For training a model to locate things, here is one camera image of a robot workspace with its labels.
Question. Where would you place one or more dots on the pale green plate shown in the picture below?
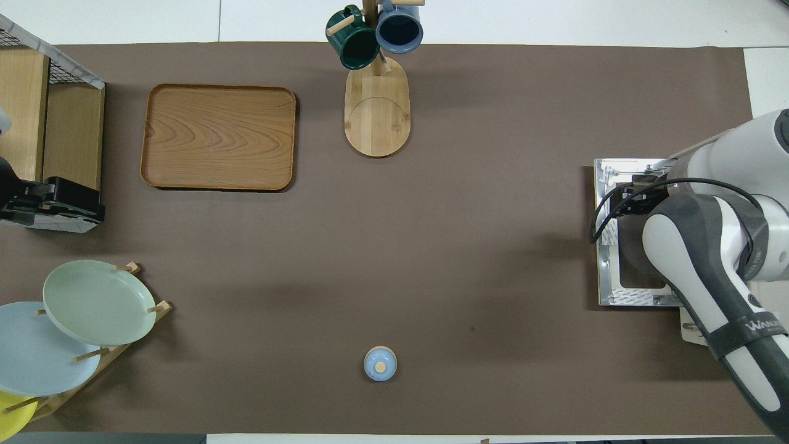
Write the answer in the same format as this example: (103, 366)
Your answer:
(98, 302)

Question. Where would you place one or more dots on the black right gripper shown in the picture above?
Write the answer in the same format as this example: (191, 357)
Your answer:
(650, 200)

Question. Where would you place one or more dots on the light blue plate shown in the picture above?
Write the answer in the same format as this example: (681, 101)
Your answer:
(37, 357)

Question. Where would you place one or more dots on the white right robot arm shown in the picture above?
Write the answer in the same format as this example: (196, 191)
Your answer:
(709, 290)

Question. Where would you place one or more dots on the dark green mug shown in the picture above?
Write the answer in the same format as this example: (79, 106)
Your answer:
(354, 46)

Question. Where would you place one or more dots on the brown table mat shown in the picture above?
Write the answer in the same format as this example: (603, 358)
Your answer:
(493, 216)

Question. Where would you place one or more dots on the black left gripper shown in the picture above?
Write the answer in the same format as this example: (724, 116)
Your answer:
(55, 196)

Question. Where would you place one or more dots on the wooden mug tree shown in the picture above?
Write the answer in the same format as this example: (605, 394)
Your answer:
(377, 117)

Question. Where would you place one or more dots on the yellow plate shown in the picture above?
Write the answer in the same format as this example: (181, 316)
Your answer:
(12, 419)

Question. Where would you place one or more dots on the wooden plate rack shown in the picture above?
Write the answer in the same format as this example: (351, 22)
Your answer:
(114, 351)

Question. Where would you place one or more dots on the wooden serving tray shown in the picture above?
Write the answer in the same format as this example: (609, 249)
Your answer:
(219, 137)

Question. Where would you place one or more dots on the blue mug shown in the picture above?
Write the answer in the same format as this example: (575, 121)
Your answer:
(399, 31)

